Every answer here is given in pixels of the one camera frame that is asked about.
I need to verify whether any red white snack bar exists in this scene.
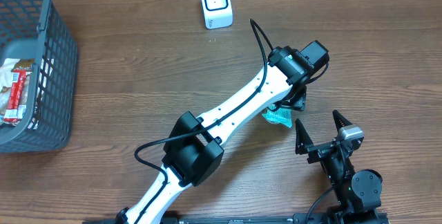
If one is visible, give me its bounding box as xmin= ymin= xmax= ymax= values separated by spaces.
xmin=3 ymin=66 xmax=32 ymax=125

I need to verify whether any teal snack packet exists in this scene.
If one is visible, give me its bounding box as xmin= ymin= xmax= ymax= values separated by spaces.
xmin=262 ymin=109 xmax=293 ymax=128

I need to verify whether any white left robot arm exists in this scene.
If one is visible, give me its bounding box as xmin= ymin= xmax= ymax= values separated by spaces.
xmin=115 ymin=41 xmax=329 ymax=223

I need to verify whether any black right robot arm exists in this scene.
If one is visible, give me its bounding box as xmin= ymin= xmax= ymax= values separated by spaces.
xmin=294 ymin=110 xmax=389 ymax=223

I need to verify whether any brown snack bag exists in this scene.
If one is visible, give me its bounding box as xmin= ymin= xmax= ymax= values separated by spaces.
xmin=1 ymin=58 xmax=34 ymax=127

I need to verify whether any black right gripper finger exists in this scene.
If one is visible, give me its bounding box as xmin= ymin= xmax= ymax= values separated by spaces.
xmin=332 ymin=110 xmax=352 ymax=136
xmin=295 ymin=119 xmax=314 ymax=155

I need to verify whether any grey plastic basket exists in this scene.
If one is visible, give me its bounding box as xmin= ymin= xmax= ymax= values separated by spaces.
xmin=1 ymin=0 xmax=79 ymax=153

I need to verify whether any white barcode scanner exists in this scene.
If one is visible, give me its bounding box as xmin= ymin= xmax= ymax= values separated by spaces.
xmin=201 ymin=0 xmax=233 ymax=30

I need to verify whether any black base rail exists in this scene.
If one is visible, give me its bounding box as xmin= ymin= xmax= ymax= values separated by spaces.
xmin=83 ymin=213 xmax=390 ymax=224

